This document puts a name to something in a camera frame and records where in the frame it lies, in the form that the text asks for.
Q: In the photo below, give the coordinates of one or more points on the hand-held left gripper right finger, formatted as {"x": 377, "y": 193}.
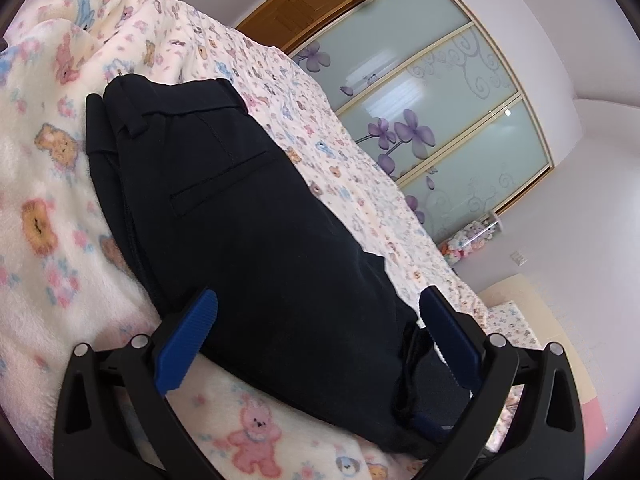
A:
{"x": 452, "y": 340}

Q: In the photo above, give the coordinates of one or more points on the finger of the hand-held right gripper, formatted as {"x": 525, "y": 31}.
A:
{"x": 431, "y": 419}

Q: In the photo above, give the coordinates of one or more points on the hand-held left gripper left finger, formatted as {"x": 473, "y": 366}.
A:
{"x": 185, "y": 345}

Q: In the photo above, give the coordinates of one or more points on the black pants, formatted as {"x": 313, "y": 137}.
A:
{"x": 240, "y": 210}

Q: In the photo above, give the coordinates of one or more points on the bear print pillow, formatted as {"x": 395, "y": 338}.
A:
{"x": 515, "y": 322}

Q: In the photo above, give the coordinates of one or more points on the cream headboard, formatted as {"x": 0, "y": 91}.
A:
{"x": 530, "y": 292}

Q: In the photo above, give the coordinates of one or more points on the clear cylinder of plush toys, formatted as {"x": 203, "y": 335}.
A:
{"x": 470, "y": 240}

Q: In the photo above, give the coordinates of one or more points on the fleece bear print blanket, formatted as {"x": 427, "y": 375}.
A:
{"x": 50, "y": 210}

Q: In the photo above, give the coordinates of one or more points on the frosted glass sliding wardrobe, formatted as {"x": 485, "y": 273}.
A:
{"x": 425, "y": 110}

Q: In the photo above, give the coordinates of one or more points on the wooden door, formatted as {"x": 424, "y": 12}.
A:
{"x": 310, "y": 5}

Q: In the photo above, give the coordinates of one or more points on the white wall socket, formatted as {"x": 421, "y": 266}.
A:
{"x": 518, "y": 258}

